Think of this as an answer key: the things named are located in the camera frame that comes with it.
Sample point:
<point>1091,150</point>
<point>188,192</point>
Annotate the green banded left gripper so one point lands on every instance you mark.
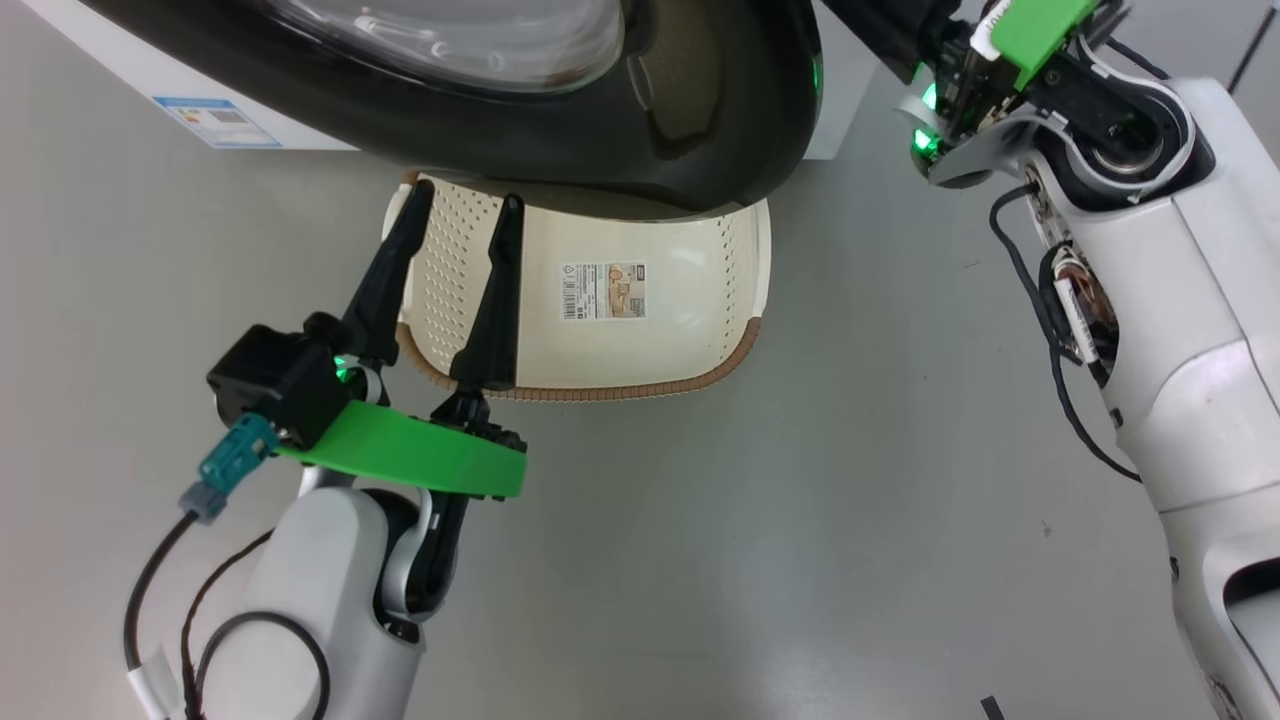
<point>420,455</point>

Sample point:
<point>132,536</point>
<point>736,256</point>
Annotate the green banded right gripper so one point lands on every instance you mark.
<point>1040,30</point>

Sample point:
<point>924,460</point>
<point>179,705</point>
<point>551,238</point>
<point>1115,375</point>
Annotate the black round glass washer door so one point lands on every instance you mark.
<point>600,150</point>

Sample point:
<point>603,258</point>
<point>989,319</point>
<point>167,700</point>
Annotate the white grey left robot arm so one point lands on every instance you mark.
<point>310,580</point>

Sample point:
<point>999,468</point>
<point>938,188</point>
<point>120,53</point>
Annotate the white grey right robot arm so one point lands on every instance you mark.
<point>1200,300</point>

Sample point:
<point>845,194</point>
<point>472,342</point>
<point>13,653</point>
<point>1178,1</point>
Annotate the printed basket label sticker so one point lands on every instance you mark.
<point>603,291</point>

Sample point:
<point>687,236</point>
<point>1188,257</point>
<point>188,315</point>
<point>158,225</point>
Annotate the cream perforated basket brown rim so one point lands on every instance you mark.
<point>650,350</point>

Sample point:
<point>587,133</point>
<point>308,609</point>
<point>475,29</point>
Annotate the blue white energy label sticker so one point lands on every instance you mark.
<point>215,122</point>

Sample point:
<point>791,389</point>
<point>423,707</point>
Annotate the black floor tape mark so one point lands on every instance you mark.
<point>992,708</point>

